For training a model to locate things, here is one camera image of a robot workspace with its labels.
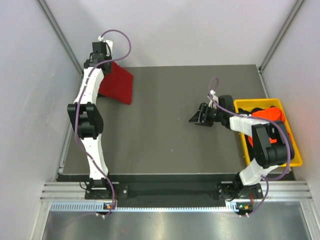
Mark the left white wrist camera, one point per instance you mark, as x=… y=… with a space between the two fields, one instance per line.
x=109 y=45

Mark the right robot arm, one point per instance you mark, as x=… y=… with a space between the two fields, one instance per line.
x=271 y=142

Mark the dark red t-shirt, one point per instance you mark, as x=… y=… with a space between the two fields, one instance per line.
x=118 y=84

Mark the orange t-shirt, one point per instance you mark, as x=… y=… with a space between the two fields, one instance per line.
x=272 y=113

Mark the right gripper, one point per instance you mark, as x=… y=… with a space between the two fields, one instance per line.
x=198 y=118

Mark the yellow plastic bin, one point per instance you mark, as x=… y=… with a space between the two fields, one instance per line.
x=264 y=103

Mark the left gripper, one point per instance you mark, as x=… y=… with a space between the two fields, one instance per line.
x=109 y=70

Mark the aluminium frame rail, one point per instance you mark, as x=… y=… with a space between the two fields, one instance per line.
x=278 y=191

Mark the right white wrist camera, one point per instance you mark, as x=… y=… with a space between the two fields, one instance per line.
x=213 y=100

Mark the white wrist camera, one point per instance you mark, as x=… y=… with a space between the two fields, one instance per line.
x=109 y=45
x=213 y=100

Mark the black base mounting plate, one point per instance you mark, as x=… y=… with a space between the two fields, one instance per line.
x=171 y=190

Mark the grey slotted cable duct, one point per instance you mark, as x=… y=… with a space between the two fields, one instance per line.
x=104 y=207

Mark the black garment in bin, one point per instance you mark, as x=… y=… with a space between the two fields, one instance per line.
x=248 y=141

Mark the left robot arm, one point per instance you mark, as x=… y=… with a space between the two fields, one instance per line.
x=88 y=124

